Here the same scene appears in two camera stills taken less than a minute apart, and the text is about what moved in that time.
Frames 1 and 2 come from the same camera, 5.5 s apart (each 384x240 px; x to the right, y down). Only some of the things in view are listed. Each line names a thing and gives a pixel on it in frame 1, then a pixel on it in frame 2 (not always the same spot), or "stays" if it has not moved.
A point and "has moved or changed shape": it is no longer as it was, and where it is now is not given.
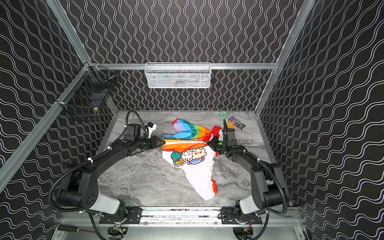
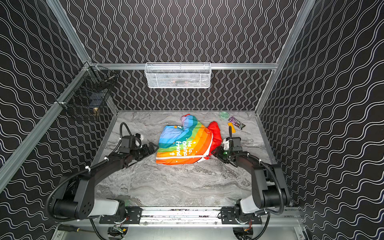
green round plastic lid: (224, 114) stays
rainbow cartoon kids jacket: (188, 151) has moved or changed shape
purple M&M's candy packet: (236, 122) stays
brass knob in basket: (96, 113) stays
